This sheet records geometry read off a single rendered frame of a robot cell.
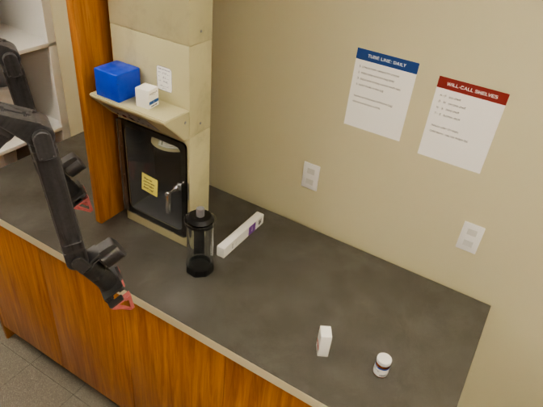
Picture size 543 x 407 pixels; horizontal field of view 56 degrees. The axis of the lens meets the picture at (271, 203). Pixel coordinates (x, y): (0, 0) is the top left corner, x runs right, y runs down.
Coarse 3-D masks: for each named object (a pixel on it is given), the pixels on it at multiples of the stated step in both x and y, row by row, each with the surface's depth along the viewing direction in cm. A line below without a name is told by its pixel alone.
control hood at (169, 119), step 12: (96, 96) 162; (108, 108) 170; (120, 108) 158; (132, 108) 156; (144, 108) 157; (156, 108) 158; (168, 108) 159; (180, 108) 159; (156, 120) 152; (168, 120) 152; (180, 120) 157; (168, 132) 161; (180, 132) 159
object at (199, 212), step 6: (198, 210) 167; (204, 210) 172; (192, 216) 168; (198, 216) 168; (204, 216) 169; (210, 216) 169; (192, 222) 167; (198, 222) 167; (204, 222) 167; (210, 222) 168
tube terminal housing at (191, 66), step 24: (120, 48) 162; (144, 48) 157; (168, 48) 152; (192, 48) 149; (144, 72) 162; (192, 72) 153; (168, 96) 161; (192, 96) 158; (192, 120) 162; (192, 144) 167; (192, 168) 173; (192, 192) 178
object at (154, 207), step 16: (128, 128) 177; (144, 128) 172; (128, 144) 180; (144, 144) 176; (160, 144) 172; (176, 144) 167; (128, 160) 185; (144, 160) 180; (160, 160) 175; (176, 160) 171; (128, 176) 189; (160, 176) 179; (176, 176) 175; (128, 192) 194; (144, 192) 189; (160, 192) 183; (176, 192) 179; (144, 208) 193; (160, 208) 188; (176, 208) 183; (160, 224) 192; (176, 224) 187
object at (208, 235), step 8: (184, 216) 170; (192, 232) 168; (200, 232) 168; (208, 232) 170; (192, 240) 170; (200, 240) 170; (208, 240) 172; (192, 248) 172; (200, 248) 172; (208, 248) 174; (192, 256) 174; (200, 256) 174; (208, 256) 176; (192, 264) 177; (200, 264) 176; (208, 264) 178
